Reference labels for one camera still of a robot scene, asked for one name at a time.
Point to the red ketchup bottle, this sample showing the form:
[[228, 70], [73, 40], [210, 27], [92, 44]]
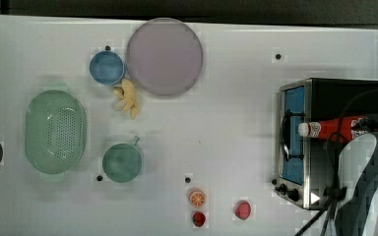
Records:
[[331, 129]]

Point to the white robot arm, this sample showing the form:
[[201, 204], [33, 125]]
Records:
[[357, 213]]

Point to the black toaster oven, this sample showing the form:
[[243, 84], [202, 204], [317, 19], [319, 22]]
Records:
[[306, 165]]

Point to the pink toy fruit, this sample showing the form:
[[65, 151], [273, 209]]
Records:
[[242, 210]]

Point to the toy orange half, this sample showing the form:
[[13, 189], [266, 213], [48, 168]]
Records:
[[197, 198]]

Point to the toy strawberry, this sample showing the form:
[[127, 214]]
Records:
[[198, 218]]

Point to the large lilac plate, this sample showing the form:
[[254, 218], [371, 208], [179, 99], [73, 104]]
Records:
[[164, 56]]

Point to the peeled toy banana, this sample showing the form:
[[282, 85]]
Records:
[[127, 98]]

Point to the blue bowl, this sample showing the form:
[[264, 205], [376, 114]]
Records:
[[107, 68]]

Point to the green oval colander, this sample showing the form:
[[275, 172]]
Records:
[[55, 132]]

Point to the green cup with handle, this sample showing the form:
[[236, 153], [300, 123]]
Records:
[[123, 162]]

